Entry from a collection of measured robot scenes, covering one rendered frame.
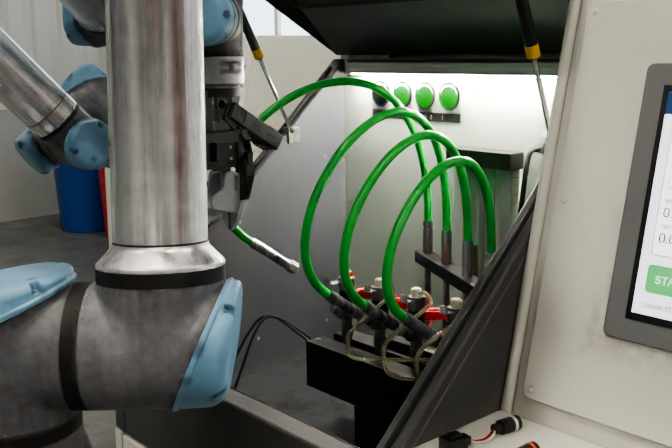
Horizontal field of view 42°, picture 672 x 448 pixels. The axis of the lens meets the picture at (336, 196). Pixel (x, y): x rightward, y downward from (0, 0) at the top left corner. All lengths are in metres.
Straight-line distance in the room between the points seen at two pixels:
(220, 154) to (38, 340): 0.55
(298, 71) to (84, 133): 3.22
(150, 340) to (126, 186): 0.13
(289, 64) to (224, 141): 3.20
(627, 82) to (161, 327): 0.69
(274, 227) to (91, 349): 1.01
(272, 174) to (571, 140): 0.72
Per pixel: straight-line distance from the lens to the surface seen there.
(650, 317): 1.13
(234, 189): 1.30
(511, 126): 1.56
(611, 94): 1.20
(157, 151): 0.77
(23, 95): 1.31
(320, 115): 1.81
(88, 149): 1.32
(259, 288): 1.76
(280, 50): 4.43
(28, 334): 0.80
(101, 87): 1.49
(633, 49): 1.20
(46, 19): 8.56
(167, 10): 0.77
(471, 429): 1.19
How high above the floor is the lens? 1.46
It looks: 9 degrees down
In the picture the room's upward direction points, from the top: 1 degrees counter-clockwise
